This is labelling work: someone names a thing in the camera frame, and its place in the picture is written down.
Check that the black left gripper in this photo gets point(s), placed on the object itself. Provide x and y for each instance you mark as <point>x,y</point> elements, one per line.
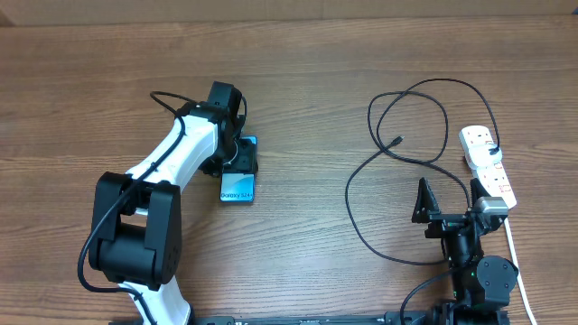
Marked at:
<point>246,162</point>

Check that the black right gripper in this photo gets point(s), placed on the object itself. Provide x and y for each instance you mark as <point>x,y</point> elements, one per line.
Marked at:
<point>425,211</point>

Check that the Samsung Galaxy smartphone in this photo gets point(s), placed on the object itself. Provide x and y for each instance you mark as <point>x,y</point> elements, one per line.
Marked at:
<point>237,187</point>

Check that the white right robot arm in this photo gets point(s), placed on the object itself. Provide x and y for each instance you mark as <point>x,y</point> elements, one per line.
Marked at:
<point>481,283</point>

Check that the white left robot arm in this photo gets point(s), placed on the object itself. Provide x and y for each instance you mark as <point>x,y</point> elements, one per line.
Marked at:
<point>135,242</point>

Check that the white charger plug adapter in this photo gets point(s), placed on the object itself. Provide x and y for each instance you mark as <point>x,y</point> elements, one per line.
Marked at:
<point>482,155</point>

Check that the white power strip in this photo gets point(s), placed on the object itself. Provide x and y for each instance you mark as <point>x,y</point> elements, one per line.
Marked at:
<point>494,178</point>

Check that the cardboard back panel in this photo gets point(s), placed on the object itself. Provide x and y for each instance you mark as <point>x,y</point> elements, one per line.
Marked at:
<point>92,12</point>

